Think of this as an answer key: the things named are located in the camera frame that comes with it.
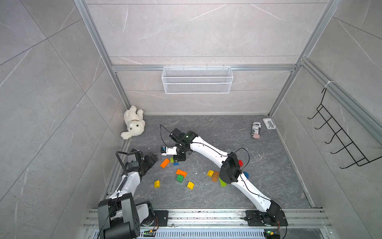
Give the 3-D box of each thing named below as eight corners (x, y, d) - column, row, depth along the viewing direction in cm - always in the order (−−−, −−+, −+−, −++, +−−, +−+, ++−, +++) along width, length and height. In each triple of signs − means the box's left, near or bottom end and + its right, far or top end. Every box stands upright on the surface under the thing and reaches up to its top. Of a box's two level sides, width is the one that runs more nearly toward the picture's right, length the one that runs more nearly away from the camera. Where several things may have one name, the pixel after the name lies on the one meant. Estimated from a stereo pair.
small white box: (268, 129, 114) (269, 127, 112) (262, 120, 120) (263, 118, 118) (275, 128, 114) (276, 127, 112) (269, 119, 121) (270, 117, 119)
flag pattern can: (250, 138, 108) (251, 135, 105) (252, 123, 117) (254, 120, 114) (258, 140, 107) (260, 137, 104) (260, 125, 116) (261, 122, 113)
